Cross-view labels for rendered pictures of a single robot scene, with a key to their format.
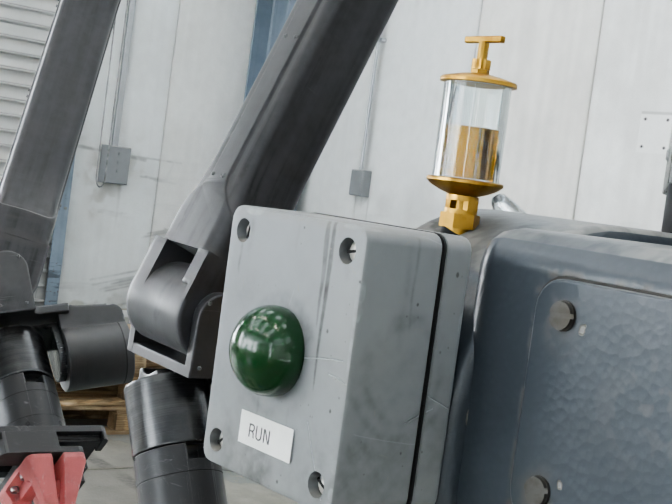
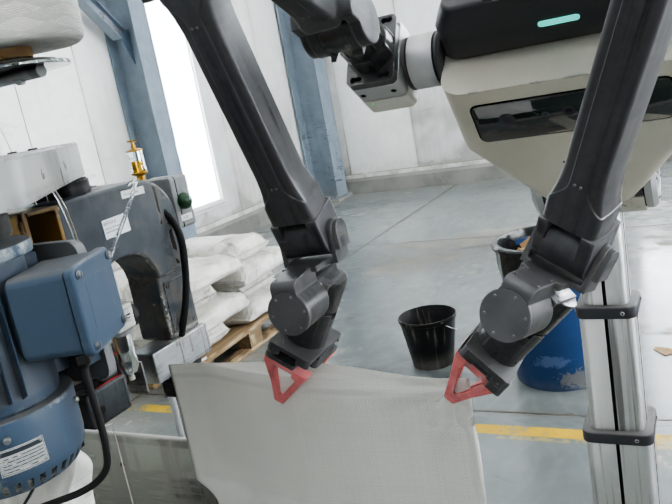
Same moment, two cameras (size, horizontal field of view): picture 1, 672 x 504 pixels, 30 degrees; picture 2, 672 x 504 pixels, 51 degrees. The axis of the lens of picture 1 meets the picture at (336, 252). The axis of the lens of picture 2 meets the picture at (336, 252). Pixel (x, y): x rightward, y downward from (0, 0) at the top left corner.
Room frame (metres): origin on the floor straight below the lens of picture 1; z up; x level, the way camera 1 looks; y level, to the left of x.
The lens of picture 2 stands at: (1.67, -0.24, 1.42)
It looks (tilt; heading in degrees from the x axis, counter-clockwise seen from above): 13 degrees down; 157
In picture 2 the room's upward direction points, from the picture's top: 10 degrees counter-clockwise
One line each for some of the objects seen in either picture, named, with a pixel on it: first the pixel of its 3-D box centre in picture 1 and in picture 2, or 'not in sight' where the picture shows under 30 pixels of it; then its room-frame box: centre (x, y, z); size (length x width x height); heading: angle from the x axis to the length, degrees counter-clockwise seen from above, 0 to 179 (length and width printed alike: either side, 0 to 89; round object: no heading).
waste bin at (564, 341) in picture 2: not in sight; (554, 306); (-0.71, 1.79, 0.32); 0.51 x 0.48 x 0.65; 128
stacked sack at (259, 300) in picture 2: not in sight; (251, 300); (-2.67, 0.97, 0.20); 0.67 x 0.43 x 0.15; 128
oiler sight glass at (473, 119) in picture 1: (471, 132); (136, 161); (0.47, -0.04, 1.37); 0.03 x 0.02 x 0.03; 38
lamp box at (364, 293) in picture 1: (332, 352); (166, 202); (0.42, 0.00, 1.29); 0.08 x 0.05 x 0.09; 38
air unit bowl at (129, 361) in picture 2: not in sight; (125, 353); (0.63, -0.15, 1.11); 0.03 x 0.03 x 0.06
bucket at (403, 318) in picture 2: not in sight; (430, 338); (-1.28, 1.46, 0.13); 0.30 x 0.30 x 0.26
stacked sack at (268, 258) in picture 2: not in sight; (241, 266); (-2.68, 0.96, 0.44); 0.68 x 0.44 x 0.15; 128
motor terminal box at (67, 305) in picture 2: not in sight; (72, 314); (0.91, -0.22, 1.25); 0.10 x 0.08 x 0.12; 153
